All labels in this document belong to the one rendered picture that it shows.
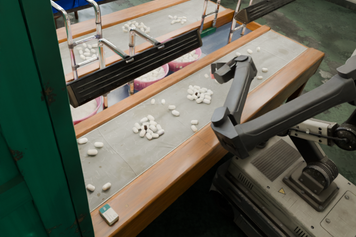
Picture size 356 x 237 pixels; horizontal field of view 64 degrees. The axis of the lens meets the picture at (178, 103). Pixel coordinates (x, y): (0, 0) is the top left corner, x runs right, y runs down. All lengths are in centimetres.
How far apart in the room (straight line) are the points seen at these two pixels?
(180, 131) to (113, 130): 29
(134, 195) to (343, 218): 102
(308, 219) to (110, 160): 95
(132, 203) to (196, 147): 35
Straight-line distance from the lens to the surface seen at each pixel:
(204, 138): 124
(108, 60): 162
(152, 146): 121
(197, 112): 138
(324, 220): 159
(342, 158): 264
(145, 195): 105
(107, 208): 101
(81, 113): 136
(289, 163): 169
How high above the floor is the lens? 169
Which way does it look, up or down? 42 degrees down
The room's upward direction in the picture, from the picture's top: 9 degrees clockwise
